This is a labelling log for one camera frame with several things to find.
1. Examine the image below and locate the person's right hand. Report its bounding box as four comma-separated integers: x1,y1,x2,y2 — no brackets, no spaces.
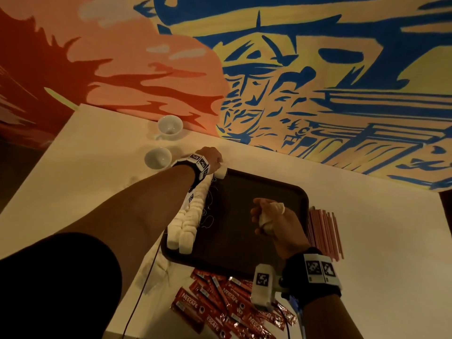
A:
250,197,312,261

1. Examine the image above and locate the person's left hand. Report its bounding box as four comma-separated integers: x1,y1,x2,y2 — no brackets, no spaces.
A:
194,146,225,175

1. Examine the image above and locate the bunch of tea bags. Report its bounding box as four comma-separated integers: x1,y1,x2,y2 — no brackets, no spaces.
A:
258,201,287,233

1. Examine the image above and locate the dark brown tray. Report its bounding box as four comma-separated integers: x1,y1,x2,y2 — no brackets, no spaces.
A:
160,168,311,281

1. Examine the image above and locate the row of tea bags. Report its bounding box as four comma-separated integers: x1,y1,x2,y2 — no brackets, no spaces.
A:
166,164,229,256

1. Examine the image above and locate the pile of red Nescafe sachets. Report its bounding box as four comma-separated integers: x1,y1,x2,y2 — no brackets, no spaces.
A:
169,266,299,339

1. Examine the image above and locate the pile of blue sachets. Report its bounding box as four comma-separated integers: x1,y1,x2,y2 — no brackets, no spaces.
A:
293,307,312,339

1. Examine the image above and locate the person's left forearm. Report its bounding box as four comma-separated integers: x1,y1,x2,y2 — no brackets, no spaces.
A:
56,164,196,302

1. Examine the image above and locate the person's right forearm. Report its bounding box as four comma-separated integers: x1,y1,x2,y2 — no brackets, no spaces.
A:
297,293,364,339

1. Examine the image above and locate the person's black shirt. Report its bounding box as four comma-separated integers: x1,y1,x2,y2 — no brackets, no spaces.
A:
0,231,124,339

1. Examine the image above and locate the black marker wristband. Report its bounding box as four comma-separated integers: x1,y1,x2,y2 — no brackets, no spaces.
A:
172,153,213,192
281,247,343,310

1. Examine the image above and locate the small white cup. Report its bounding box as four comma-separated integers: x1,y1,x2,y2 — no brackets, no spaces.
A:
143,146,174,171
155,114,185,142

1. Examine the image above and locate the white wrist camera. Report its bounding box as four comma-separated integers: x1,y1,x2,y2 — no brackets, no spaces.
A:
250,263,285,313
182,190,199,212

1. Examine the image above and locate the black camera cable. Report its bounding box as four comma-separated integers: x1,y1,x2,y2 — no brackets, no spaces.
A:
120,240,165,339

